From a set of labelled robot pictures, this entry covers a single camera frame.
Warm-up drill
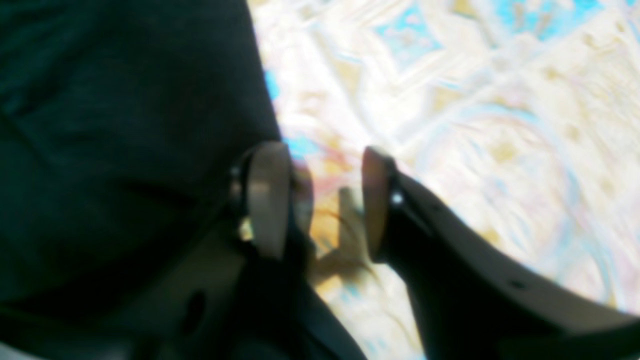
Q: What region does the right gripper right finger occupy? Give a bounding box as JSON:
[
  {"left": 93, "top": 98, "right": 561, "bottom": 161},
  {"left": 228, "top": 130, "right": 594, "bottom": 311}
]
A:
[{"left": 361, "top": 146, "right": 640, "bottom": 360}]

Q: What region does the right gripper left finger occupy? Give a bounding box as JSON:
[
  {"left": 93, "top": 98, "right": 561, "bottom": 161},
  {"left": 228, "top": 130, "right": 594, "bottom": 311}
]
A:
[{"left": 0, "top": 141, "right": 293, "bottom": 360}]

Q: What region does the black t-shirt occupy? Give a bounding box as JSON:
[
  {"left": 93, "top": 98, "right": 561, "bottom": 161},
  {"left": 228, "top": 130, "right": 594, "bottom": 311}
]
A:
[{"left": 0, "top": 0, "right": 368, "bottom": 360}]

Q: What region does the patterned tablecloth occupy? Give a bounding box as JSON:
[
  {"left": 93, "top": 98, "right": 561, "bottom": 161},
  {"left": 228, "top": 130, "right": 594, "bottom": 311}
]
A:
[{"left": 247, "top": 0, "right": 640, "bottom": 360}]

